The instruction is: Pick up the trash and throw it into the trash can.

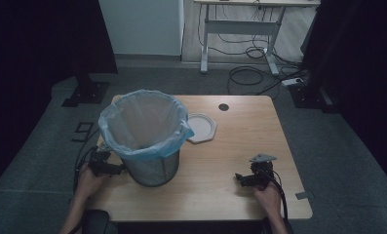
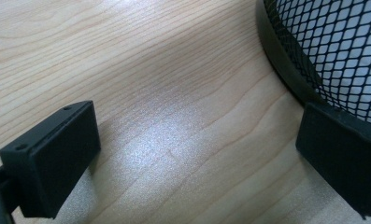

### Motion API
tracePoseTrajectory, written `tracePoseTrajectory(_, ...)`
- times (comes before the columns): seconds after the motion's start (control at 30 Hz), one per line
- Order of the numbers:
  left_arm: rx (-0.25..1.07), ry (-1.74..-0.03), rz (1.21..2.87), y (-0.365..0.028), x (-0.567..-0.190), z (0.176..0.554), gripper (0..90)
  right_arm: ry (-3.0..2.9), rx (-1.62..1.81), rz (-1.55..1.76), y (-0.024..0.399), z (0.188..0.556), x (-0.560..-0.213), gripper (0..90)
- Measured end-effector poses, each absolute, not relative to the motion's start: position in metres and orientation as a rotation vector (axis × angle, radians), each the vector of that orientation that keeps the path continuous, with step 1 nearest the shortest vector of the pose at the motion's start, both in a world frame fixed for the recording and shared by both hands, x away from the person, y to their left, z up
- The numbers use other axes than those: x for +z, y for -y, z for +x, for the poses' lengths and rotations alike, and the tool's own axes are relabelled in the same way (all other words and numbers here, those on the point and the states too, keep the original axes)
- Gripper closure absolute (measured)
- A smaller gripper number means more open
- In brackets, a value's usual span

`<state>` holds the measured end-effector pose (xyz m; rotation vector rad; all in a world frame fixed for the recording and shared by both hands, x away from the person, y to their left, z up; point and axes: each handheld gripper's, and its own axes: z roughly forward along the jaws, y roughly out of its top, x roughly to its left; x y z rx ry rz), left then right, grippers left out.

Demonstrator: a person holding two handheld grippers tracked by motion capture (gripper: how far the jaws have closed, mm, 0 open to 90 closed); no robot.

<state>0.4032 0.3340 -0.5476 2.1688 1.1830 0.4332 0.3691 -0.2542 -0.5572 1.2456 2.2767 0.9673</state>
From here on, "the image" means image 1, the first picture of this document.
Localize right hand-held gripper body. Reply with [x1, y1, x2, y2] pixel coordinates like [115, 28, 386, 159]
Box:
[249, 153, 278, 190]

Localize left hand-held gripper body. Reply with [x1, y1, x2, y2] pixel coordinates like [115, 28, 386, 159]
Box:
[88, 143, 117, 178]

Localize black mesh trash bin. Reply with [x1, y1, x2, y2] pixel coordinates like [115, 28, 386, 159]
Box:
[120, 148, 181, 188]

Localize person's left hand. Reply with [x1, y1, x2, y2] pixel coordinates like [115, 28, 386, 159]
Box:
[75, 165, 110, 200]

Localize person's right hand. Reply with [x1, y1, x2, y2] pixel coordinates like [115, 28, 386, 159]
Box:
[252, 180, 284, 222]

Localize grey tape strip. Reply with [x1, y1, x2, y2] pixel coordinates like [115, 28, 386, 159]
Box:
[294, 191, 316, 201]

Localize blue plastic trash bag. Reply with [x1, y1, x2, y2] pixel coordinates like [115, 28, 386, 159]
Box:
[97, 89, 196, 162]

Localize black chair seat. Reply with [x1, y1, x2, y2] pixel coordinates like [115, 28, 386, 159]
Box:
[79, 209, 119, 234]

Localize grey round plastic lid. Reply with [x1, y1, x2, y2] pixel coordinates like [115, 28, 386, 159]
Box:
[185, 112, 217, 145]

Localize black stand base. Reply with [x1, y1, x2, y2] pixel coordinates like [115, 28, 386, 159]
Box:
[288, 82, 336, 114]
[60, 73, 111, 108]

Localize white power strip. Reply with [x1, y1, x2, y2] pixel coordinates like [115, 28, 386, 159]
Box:
[281, 77, 304, 88]

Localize black curtain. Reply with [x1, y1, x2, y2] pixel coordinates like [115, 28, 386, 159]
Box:
[0, 0, 119, 196]
[300, 0, 387, 183]

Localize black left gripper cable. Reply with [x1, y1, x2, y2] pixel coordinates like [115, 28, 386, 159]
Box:
[72, 129, 101, 194]

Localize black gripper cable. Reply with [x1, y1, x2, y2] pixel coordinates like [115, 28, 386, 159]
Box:
[262, 169, 290, 225]
[72, 129, 101, 194]

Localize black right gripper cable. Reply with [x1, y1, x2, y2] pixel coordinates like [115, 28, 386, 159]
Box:
[262, 169, 290, 225]

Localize coiled black floor cable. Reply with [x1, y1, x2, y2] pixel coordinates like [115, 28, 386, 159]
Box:
[226, 65, 265, 96]

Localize tangled black cables under desk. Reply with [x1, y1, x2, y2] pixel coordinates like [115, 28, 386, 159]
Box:
[197, 3, 304, 71]

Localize grey metal frame desk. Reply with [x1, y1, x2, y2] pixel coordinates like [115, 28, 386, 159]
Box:
[193, 0, 322, 77]

